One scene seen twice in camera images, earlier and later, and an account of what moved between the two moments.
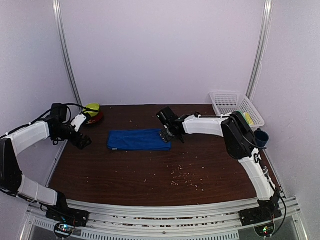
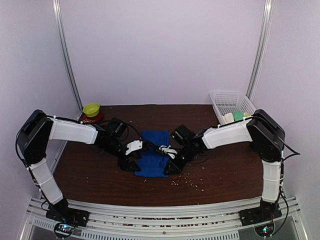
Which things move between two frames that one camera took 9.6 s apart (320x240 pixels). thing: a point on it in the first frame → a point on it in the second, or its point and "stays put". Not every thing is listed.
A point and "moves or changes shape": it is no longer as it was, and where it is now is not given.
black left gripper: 82,144 → 125,166
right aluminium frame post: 265,34 stays put
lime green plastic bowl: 93,106 stays put
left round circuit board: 64,229 stays put
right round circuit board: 265,230 stays put
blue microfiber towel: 140,140 moves or changes shape
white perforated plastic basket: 225,103 stays put
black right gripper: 165,135 → 176,170
